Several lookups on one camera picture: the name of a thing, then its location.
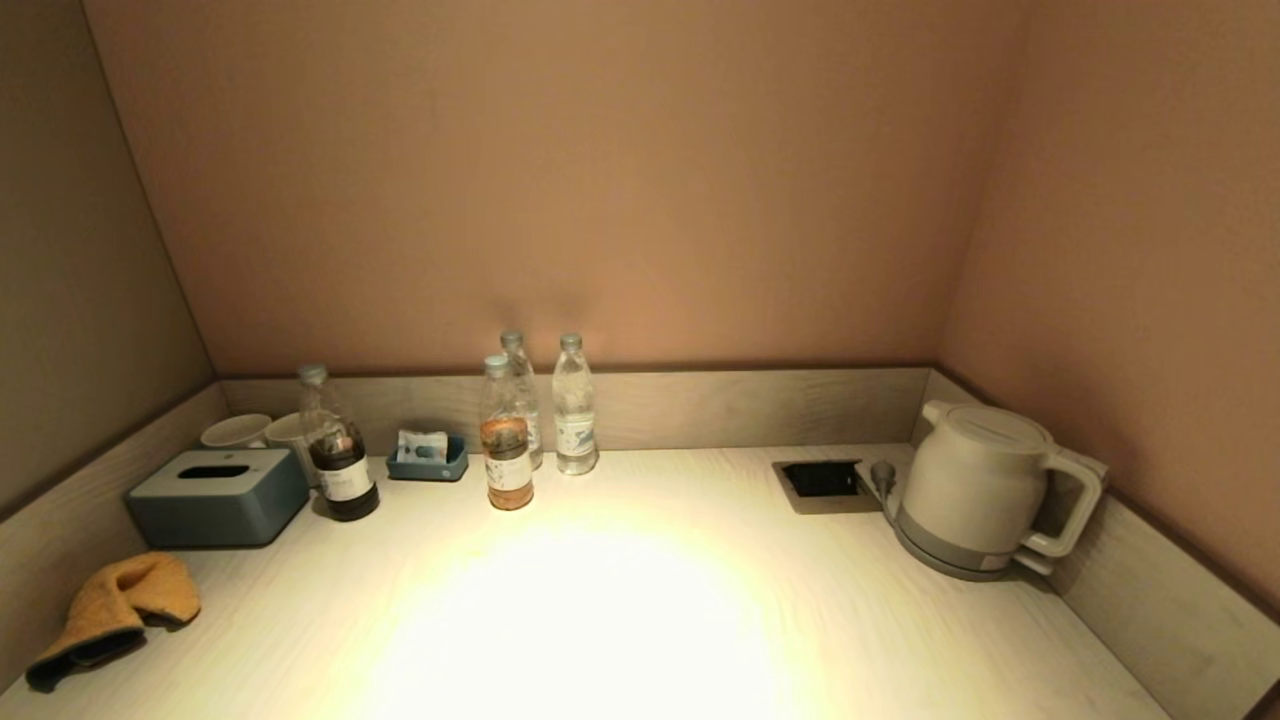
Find orange microfibre cloth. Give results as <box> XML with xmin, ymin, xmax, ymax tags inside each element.
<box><xmin>25</xmin><ymin>551</ymin><xmax>202</xmax><ymax>693</ymax></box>

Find clear plastic water bottle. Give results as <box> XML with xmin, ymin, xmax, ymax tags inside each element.
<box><xmin>552</xmin><ymin>333</ymin><xmax>600</xmax><ymax>476</ymax></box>
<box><xmin>499</xmin><ymin>330</ymin><xmax>545</xmax><ymax>471</ymax></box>

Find plastic bottle with amber liquid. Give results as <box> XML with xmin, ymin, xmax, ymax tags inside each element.
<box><xmin>478</xmin><ymin>354</ymin><xmax>535</xmax><ymax>512</ymax></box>

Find recessed black power socket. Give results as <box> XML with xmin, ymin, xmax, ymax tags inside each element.
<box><xmin>771</xmin><ymin>459</ymin><xmax>885</xmax><ymax>515</ymax></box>

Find white sachet packet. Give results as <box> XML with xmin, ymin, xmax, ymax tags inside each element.
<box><xmin>396</xmin><ymin>429</ymin><xmax>449</xmax><ymax>464</ymax></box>

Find small blue tray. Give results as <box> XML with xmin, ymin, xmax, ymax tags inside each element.
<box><xmin>386</xmin><ymin>435</ymin><xmax>470</xmax><ymax>483</ymax></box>

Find grey kettle power plug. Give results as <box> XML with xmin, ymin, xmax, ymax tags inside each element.
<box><xmin>870</xmin><ymin>459</ymin><xmax>901</xmax><ymax>521</ymax></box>

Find plastic bottle with dark liquid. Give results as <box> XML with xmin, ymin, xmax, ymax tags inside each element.
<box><xmin>297</xmin><ymin>363</ymin><xmax>381</xmax><ymax>523</ymax></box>

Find grey kettle base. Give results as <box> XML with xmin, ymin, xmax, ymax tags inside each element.
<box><xmin>893</xmin><ymin>515</ymin><xmax>1056</xmax><ymax>583</ymax></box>

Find white electric kettle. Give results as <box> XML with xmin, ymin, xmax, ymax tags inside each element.
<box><xmin>897</xmin><ymin>400</ymin><xmax>1104</xmax><ymax>573</ymax></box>

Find white ceramic mug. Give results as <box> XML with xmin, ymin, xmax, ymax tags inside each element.
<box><xmin>264</xmin><ymin>413</ymin><xmax>323</xmax><ymax>489</ymax></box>
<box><xmin>200</xmin><ymin>413</ymin><xmax>273</xmax><ymax>451</ymax></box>

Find grey-blue tissue box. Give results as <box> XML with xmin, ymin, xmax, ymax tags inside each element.
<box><xmin>125</xmin><ymin>447</ymin><xmax>311</xmax><ymax>549</ymax></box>

